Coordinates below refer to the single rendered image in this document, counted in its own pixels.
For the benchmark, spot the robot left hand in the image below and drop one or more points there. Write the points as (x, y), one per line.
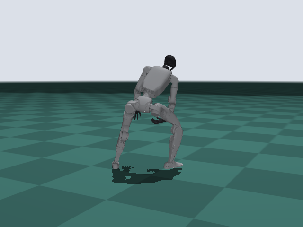
(136, 112)

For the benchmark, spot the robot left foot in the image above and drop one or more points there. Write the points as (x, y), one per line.
(115, 165)

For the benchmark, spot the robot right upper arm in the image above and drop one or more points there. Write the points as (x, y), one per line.
(173, 90)

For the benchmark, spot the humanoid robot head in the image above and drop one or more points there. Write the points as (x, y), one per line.
(169, 61)

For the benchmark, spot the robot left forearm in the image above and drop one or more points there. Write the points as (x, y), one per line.
(136, 95)

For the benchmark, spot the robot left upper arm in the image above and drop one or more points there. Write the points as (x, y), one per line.
(142, 77)

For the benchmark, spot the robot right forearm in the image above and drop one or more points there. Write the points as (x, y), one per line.
(172, 106)

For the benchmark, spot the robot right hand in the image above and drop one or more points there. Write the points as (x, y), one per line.
(160, 120)

